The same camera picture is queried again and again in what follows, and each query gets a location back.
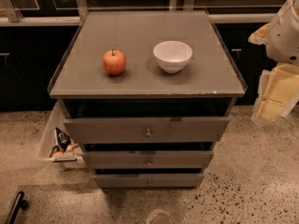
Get grey bottom drawer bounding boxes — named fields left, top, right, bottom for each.
left=93, top=174, right=204, bottom=188

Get red apple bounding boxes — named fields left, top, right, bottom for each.
left=102, top=49, right=126, bottom=76

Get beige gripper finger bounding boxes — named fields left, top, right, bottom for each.
left=249, top=23, right=269, bottom=45
left=251, top=63, right=299, bottom=122

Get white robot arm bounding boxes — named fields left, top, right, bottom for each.
left=249, top=0, right=299, bottom=126

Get white bowl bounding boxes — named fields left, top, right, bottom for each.
left=153, top=41, right=192, bottom=74

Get clear plastic bin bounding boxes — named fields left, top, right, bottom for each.
left=37, top=103, right=85, bottom=170

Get grey drawer cabinet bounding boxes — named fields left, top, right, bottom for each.
left=50, top=11, right=246, bottom=175

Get grey top drawer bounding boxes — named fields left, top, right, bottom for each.
left=64, top=117, right=229, bottom=144

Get black handle bar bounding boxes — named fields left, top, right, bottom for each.
left=5, top=191, right=29, bottom=224

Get dark snack bag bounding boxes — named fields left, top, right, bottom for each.
left=54, top=128, right=71, bottom=152

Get black lower cabinets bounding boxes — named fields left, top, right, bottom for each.
left=0, top=23, right=276, bottom=112

